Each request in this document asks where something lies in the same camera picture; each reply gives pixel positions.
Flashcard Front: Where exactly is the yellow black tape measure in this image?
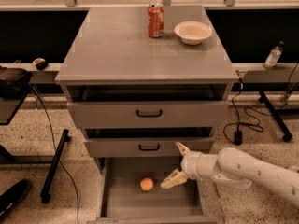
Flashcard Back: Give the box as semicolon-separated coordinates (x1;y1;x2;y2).
32;58;49;70

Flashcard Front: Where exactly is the black shoe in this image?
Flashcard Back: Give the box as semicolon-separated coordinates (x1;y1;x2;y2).
0;179;31;220

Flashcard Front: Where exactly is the black bag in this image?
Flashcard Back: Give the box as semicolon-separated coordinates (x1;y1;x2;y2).
0;66;32;99

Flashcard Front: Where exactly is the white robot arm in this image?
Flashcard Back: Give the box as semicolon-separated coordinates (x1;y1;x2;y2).
161;142;299;207

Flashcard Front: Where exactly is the white bowl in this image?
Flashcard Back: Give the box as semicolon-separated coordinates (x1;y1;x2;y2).
174;21;212;46

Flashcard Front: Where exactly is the grey drawer cabinet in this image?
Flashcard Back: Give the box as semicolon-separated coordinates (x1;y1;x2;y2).
55;5;240;224

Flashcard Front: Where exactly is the grey drawer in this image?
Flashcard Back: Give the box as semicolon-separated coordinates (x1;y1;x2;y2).
84;137;214;158
87;156;217;224
67;101;228;129

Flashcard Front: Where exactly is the orange soda can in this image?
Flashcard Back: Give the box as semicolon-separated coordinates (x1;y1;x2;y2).
148;4;164;38

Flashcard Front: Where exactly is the black stand leg right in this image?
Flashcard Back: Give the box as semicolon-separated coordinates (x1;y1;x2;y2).
259;91;292;143

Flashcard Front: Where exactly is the orange fruit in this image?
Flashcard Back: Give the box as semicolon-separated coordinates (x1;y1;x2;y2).
139;177;154;191

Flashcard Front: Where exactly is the grey bottom drawer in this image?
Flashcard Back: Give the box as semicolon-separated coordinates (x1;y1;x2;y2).
87;156;217;224

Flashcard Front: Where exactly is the grey middle drawer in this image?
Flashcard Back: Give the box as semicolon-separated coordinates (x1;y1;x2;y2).
84;137;214;158

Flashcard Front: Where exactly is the clear plastic bottle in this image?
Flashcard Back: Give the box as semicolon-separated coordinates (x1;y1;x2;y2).
263;41;284;69

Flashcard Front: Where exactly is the grey top drawer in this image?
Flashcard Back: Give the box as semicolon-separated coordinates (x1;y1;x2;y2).
67;101;228;129

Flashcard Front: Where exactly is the black cable left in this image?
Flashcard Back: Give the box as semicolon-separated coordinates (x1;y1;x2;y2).
31;86;81;224

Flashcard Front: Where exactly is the black power adapter cable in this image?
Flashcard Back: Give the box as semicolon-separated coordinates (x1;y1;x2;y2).
222;77;265;147

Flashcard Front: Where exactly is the black table leg left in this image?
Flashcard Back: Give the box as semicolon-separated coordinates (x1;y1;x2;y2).
40;129;70;203

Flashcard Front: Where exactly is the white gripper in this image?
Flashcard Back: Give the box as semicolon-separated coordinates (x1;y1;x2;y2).
160;142;221;189

